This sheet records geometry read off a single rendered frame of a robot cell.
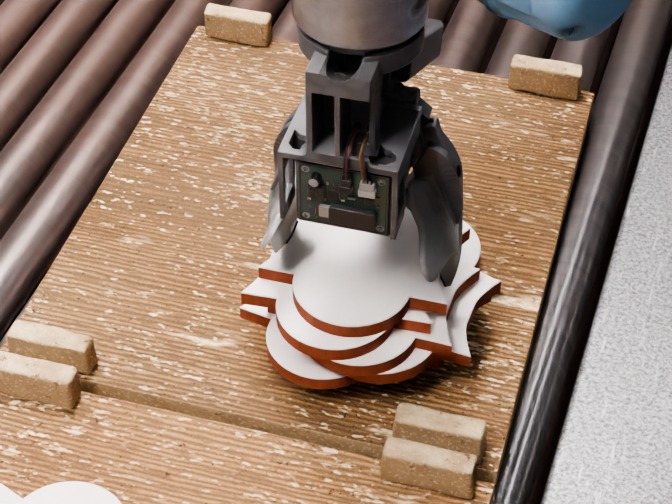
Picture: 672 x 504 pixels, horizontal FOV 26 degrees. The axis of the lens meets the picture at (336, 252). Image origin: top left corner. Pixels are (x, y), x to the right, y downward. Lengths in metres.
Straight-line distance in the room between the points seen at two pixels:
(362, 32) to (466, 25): 0.55
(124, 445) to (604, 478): 0.31
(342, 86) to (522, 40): 0.54
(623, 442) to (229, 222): 0.33
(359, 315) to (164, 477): 0.16
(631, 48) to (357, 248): 0.44
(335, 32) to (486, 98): 0.45
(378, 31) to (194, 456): 0.32
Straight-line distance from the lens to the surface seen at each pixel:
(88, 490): 0.92
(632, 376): 1.03
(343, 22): 0.77
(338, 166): 0.82
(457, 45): 1.30
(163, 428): 0.96
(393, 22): 0.78
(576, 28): 0.69
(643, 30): 1.34
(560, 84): 1.21
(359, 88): 0.78
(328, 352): 0.91
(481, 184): 1.13
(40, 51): 1.31
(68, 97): 1.26
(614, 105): 1.25
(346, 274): 0.94
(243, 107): 1.20
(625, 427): 1.00
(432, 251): 0.89
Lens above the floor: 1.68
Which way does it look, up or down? 44 degrees down
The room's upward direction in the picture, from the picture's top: straight up
